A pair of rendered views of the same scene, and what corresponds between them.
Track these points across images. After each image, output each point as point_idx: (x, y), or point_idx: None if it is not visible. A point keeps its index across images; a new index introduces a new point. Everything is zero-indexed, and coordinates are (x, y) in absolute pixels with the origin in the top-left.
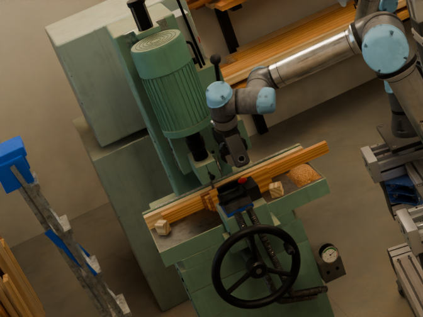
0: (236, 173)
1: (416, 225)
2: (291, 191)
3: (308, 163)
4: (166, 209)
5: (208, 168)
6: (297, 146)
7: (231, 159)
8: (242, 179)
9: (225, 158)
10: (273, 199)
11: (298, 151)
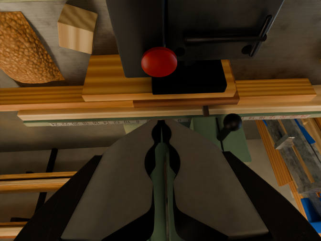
0: (151, 118)
1: None
2: (42, 7)
3: (17, 82)
4: (298, 103)
5: (219, 147)
6: (29, 120)
7: (191, 166)
8: (157, 62)
9: (262, 209)
10: (94, 8)
11: (28, 110)
